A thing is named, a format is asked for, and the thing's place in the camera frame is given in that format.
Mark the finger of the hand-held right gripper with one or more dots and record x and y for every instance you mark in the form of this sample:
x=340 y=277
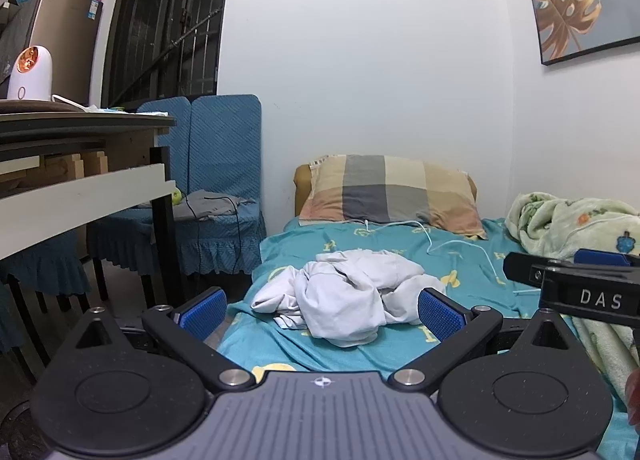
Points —
x=522 y=269
x=602 y=257

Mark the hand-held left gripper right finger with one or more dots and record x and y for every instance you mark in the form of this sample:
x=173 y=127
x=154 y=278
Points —
x=441 y=312

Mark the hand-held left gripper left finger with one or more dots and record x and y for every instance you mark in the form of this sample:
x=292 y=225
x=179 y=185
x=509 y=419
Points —
x=202 y=312

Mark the white garment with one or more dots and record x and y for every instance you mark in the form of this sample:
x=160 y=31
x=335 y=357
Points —
x=345 y=295

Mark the person's right hand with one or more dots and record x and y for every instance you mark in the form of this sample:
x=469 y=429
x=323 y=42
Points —
x=635 y=397

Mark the green printed blanket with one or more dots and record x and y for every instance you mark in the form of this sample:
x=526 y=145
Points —
x=565 y=222

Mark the grey cloth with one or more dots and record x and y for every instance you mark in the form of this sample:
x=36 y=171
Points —
x=210 y=205

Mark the green apple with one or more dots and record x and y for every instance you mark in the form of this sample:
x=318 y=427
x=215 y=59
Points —
x=176 y=196

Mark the plaid pillow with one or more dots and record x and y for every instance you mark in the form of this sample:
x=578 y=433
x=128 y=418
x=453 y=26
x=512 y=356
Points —
x=390 y=192

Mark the brown headboard cushion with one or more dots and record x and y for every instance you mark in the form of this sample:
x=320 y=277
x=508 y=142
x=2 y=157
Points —
x=301 y=190

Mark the wooden table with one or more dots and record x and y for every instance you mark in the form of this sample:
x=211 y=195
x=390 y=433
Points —
x=75 y=197

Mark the white papers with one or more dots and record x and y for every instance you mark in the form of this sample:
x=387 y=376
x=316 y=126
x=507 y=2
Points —
x=105 y=110

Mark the dark barred window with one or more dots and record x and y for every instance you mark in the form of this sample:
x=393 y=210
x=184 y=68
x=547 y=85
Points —
x=165 y=25

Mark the white facial steamer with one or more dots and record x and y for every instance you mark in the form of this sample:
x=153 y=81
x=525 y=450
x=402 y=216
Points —
x=30 y=75

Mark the cardboard box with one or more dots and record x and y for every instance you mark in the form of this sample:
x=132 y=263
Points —
x=65 y=45

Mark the leaf wall picture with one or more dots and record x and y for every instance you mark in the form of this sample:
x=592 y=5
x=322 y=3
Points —
x=575 y=0

